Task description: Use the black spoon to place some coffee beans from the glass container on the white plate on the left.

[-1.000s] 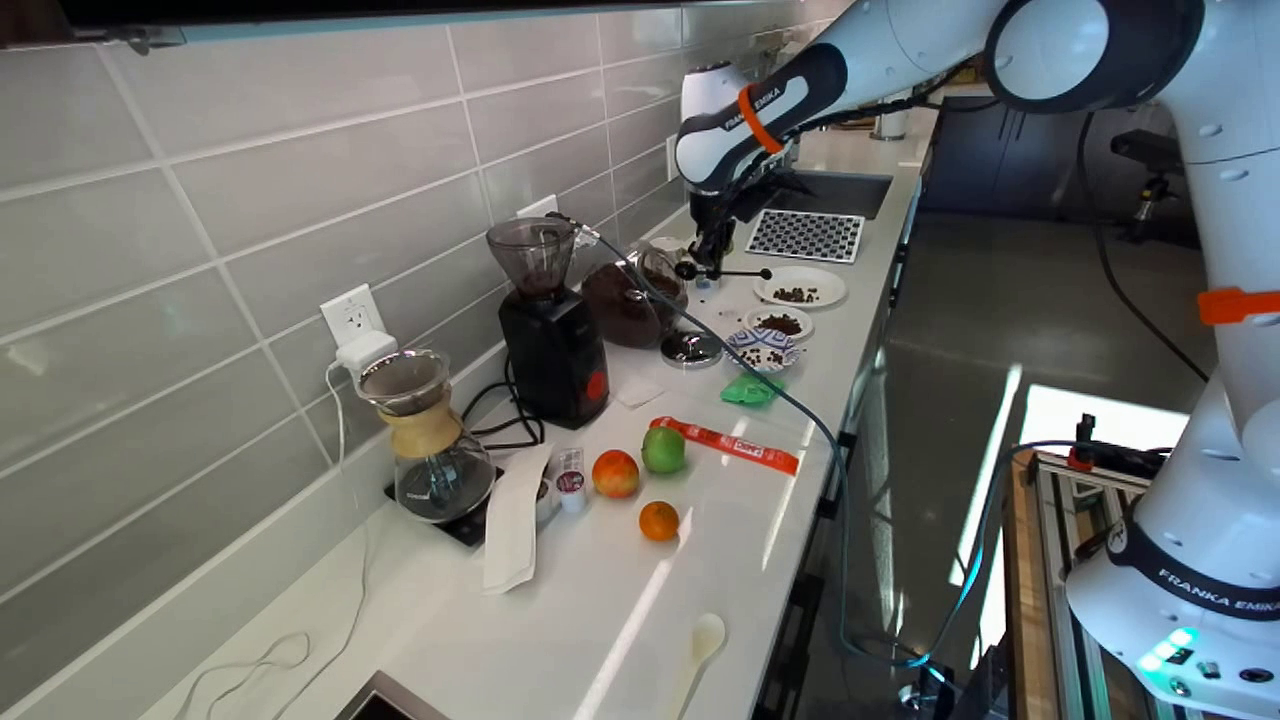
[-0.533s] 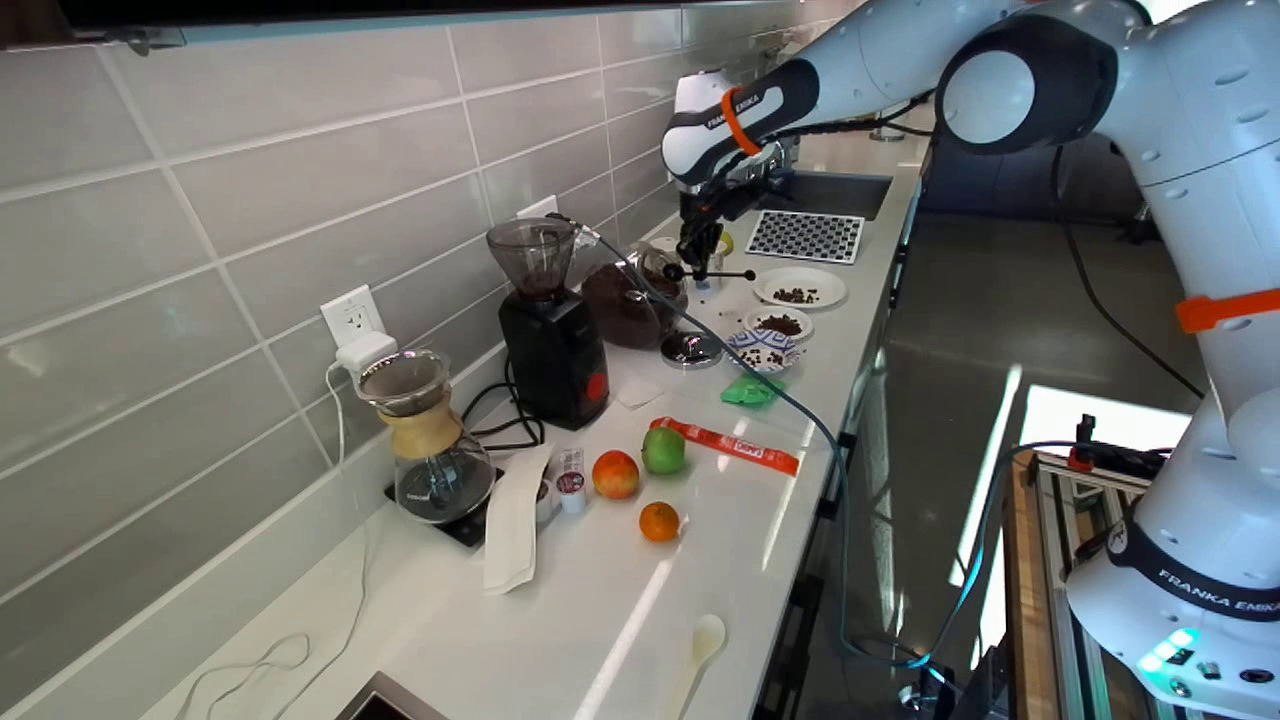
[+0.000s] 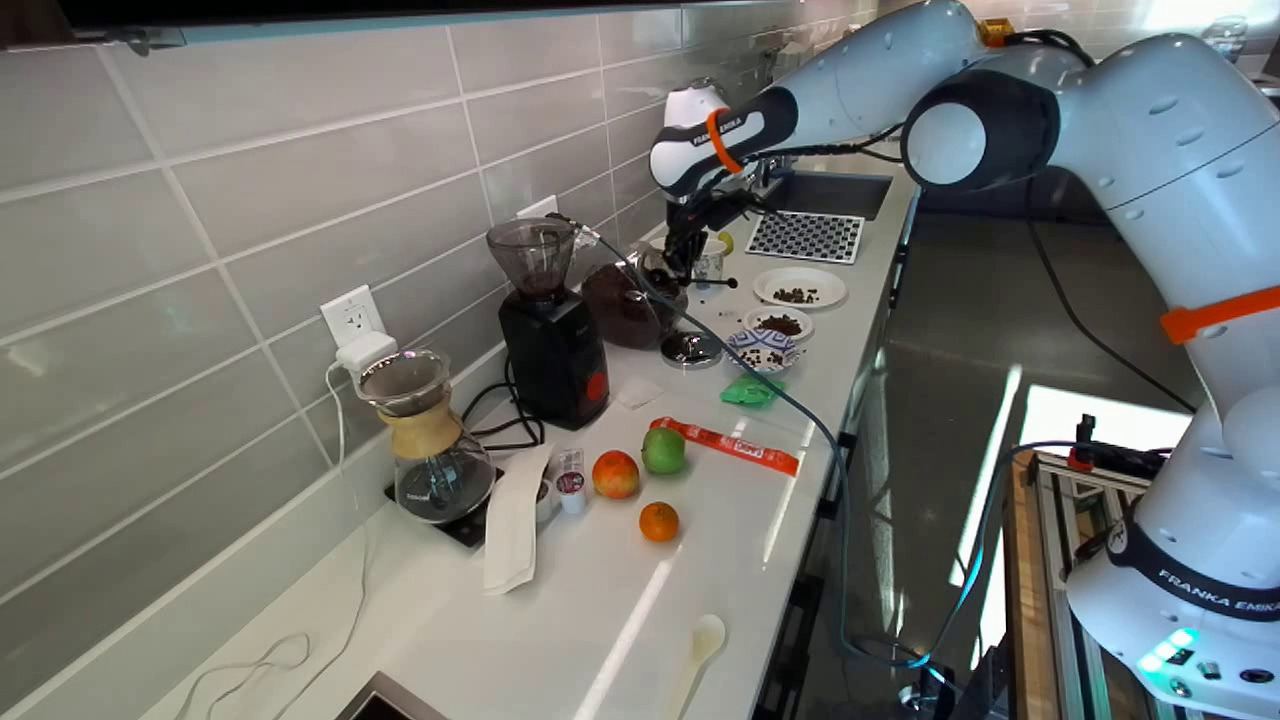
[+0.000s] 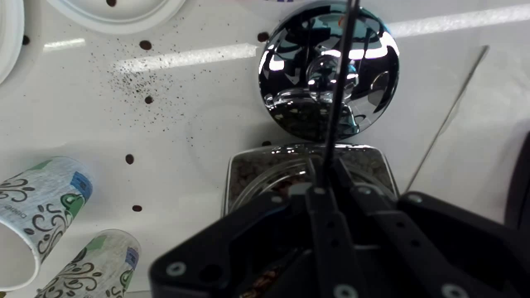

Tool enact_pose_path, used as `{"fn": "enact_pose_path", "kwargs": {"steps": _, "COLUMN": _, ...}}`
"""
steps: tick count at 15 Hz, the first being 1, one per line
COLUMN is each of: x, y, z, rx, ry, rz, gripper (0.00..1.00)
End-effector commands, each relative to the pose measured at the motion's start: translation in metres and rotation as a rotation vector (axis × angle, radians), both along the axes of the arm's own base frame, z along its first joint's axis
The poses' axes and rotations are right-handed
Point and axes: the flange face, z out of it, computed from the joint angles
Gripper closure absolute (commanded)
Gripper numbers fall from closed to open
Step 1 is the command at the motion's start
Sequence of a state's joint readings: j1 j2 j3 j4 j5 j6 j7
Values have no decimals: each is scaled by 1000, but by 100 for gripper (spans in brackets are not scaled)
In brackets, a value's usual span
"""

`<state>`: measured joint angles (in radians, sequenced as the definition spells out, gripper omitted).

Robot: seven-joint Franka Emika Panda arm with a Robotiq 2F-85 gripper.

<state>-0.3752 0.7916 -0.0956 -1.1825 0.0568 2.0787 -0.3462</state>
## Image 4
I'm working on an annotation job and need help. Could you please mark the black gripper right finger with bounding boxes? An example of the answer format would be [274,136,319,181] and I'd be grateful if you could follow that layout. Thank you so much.
[330,157,530,298]

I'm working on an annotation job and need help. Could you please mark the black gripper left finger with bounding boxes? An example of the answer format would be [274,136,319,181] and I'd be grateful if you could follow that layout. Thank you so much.
[148,162,362,298]

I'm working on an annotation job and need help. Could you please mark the glass coffee bean jar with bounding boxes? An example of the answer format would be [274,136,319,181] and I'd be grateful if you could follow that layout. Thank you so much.
[223,144,401,298]

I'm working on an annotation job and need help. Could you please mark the small white plate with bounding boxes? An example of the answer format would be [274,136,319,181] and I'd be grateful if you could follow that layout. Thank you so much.
[47,0,189,37]

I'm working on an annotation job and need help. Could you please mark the patterned paper cup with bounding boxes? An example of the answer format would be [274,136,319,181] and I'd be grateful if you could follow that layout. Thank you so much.
[32,229,141,298]
[0,156,95,293]

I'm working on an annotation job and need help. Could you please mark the black power cable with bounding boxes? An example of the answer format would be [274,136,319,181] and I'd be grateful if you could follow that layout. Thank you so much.
[405,45,492,195]

